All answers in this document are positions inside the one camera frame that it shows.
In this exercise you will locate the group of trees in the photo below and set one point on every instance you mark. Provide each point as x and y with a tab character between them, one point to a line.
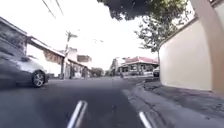
97	72

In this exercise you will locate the grey pavement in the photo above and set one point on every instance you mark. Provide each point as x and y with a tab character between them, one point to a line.
186	100

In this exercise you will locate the silver car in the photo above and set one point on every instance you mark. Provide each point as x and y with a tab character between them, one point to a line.
23	71

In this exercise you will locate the white multi-storey building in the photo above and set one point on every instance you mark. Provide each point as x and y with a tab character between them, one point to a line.
72	55

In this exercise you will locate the white-walled building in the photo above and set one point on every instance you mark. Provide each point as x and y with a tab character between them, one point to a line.
50	56

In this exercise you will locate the cream wall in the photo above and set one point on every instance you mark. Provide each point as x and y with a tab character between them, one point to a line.
186	56

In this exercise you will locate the tree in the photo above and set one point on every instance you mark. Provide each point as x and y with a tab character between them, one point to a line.
156	20

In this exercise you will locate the grey asphalt road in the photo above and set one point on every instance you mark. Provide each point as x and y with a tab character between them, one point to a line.
100	96

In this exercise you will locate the robot's own part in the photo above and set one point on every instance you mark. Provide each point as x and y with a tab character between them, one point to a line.
76	115
145	120

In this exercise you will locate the utility pole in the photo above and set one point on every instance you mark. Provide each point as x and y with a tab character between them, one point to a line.
65	56

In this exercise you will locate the red-roofed corner house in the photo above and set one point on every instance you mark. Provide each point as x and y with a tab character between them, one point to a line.
140	65

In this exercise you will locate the low building with red roof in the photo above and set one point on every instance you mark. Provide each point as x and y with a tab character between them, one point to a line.
76	70

